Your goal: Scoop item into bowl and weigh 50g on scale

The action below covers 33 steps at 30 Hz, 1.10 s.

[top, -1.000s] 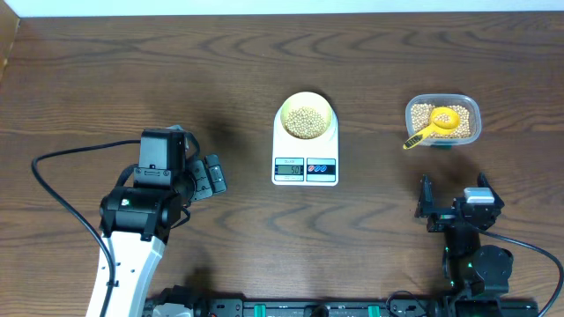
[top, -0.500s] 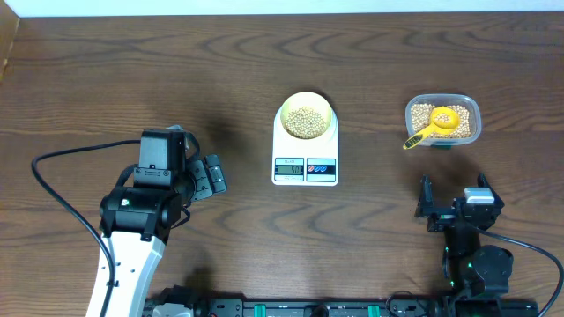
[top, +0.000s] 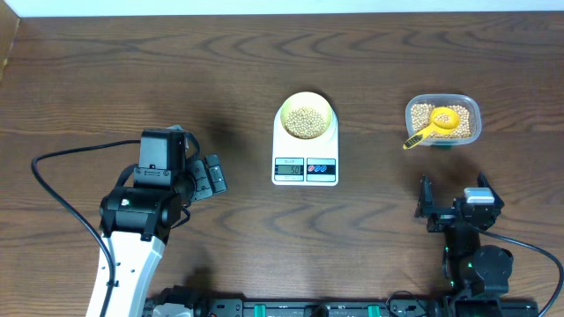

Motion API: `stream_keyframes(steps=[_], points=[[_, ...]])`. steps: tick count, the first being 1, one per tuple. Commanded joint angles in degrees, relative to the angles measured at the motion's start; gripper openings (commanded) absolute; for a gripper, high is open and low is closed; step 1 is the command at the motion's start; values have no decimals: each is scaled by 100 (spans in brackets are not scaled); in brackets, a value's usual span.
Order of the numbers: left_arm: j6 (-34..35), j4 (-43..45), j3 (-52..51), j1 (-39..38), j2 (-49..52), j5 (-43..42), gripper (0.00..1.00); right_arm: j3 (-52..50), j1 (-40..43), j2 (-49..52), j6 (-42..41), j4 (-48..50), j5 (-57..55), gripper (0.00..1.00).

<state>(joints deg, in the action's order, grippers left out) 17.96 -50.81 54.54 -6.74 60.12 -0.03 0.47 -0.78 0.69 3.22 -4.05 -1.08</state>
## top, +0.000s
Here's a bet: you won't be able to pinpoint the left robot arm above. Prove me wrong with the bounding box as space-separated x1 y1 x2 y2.
86 126 227 316

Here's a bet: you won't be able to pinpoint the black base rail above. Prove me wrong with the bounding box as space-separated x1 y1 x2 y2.
141 286 538 317

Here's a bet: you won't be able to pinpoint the yellow bowl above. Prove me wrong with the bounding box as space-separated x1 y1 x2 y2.
280 92 333 140

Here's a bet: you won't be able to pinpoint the clear plastic container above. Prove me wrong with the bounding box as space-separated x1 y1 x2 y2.
404 93 482 149

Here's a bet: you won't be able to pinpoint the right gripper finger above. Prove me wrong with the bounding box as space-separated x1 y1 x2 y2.
477 173 505 216
415 175 434 217

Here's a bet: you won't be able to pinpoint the yellow measuring scoop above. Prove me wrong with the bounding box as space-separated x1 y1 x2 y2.
403 107 460 150

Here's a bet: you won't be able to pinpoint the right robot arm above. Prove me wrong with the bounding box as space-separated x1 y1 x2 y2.
415 173 514 316

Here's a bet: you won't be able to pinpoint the white digital kitchen scale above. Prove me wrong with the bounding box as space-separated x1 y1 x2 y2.
271 103 339 187

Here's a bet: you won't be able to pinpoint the soybeans in container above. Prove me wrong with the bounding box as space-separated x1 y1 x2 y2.
410 103 472 138

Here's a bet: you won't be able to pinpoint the soybeans in yellow bowl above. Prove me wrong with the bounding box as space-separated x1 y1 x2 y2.
284 107 327 139

